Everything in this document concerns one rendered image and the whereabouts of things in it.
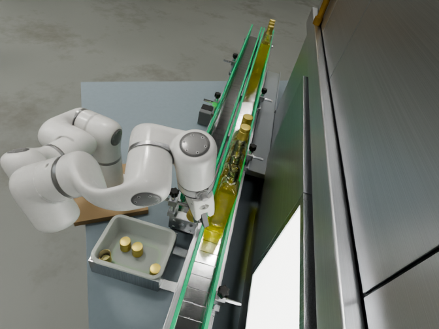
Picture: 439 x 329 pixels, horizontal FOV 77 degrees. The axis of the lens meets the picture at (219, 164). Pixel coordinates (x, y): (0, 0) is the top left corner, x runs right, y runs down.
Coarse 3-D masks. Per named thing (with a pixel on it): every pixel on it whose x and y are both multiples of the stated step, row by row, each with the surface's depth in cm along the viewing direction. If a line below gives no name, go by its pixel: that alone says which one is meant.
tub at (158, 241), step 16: (112, 224) 90; (128, 224) 93; (144, 224) 92; (112, 240) 93; (144, 240) 95; (160, 240) 96; (96, 256) 83; (112, 256) 89; (128, 256) 90; (144, 256) 91; (160, 256) 92; (128, 272) 80; (144, 272) 88; (160, 272) 82
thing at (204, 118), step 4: (204, 104) 148; (204, 108) 145; (208, 108) 146; (212, 108) 146; (200, 112) 143; (204, 112) 143; (208, 112) 143; (200, 116) 145; (204, 116) 144; (208, 116) 143; (200, 120) 146; (204, 120) 146; (208, 120) 145; (204, 124) 147; (208, 124) 147
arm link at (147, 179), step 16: (64, 160) 48; (80, 160) 49; (128, 160) 44; (144, 160) 42; (160, 160) 43; (64, 176) 47; (80, 176) 46; (96, 176) 50; (128, 176) 42; (144, 176) 41; (160, 176) 42; (64, 192) 49; (80, 192) 45; (96, 192) 42; (112, 192) 41; (128, 192) 41; (144, 192) 41; (160, 192) 42; (112, 208) 45; (128, 208) 45
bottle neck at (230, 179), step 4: (232, 168) 76; (236, 168) 76; (228, 172) 75; (232, 172) 74; (236, 172) 74; (228, 176) 76; (232, 176) 75; (236, 176) 75; (228, 180) 76; (232, 180) 76; (232, 184) 77
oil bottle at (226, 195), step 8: (224, 176) 80; (224, 184) 77; (224, 192) 78; (232, 192) 77; (216, 200) 81; (224, 200) 80; (232, 200) 80; (216, 208) 84; (224, 208) 83; (216, 216) 86; (224, 216) 86; (216, 224) 89; (224, 224) 89
